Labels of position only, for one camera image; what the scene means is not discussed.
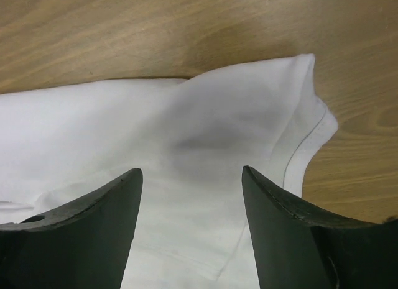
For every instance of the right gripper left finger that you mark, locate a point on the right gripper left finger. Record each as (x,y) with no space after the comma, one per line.
(82,244)

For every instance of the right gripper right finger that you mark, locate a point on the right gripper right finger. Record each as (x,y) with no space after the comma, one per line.
(299,245)

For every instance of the white t-shirt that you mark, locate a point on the white t-shirt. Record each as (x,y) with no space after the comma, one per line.
(191,139)

